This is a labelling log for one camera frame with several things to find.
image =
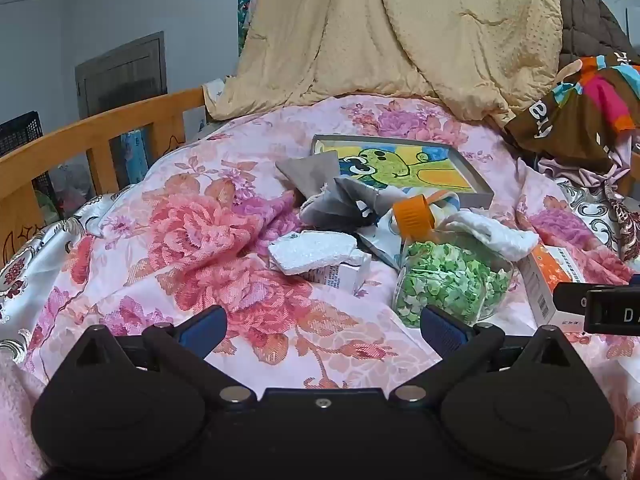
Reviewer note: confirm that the white pillow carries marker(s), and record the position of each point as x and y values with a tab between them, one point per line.
215	97

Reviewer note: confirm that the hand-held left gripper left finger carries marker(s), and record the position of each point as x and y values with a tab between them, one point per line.
200	332

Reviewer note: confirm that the grey tray with frog picture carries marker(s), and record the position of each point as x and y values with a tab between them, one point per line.
435	170

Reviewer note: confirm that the pink fluffy blanket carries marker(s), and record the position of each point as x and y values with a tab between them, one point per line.
17	410

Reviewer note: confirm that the orange and white box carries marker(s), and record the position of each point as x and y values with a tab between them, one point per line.
542	280

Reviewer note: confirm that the grey cloth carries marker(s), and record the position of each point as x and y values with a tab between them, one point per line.
340	202

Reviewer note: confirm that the brown quilted blanket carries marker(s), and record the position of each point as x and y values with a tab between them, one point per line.
585	25

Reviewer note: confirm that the white milk carton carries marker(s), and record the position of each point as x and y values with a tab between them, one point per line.
340	277

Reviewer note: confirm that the white plastic bag blue print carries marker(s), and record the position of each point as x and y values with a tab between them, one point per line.
382	242

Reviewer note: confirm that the silver brown patterned cloth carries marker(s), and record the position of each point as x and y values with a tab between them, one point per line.
595	215

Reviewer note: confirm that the clear jar of green paper stars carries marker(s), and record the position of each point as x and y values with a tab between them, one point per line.
450	280

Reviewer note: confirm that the black plastic crate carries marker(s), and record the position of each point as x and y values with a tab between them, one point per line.
20	130

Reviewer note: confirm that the lilac cloth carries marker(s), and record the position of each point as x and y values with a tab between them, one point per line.
622	157

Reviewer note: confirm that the white satin patterned sheet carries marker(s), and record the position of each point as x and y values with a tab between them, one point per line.
35	270

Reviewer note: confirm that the brown colourful printed garment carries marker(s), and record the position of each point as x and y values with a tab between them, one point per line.
575	125

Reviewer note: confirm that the white towel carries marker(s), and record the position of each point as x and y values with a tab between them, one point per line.
495	237

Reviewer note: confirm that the pink floral blanket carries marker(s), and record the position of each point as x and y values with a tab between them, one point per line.
200	240

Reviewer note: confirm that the grey wall cabinet door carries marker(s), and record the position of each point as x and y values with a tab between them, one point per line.
120	75

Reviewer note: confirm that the beige quilt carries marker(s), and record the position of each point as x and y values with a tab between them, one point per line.
375	35

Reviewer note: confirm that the blue printed bag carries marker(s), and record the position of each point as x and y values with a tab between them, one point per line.
134	152

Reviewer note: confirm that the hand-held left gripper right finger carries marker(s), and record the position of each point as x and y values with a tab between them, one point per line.
442	332

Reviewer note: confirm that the white foam block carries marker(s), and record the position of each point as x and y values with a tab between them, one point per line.
310	255

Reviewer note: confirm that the wooden bed rail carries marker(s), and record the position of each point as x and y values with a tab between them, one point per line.
100	130

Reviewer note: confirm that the teal patterned cloth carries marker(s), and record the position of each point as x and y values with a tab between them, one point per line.
246	15

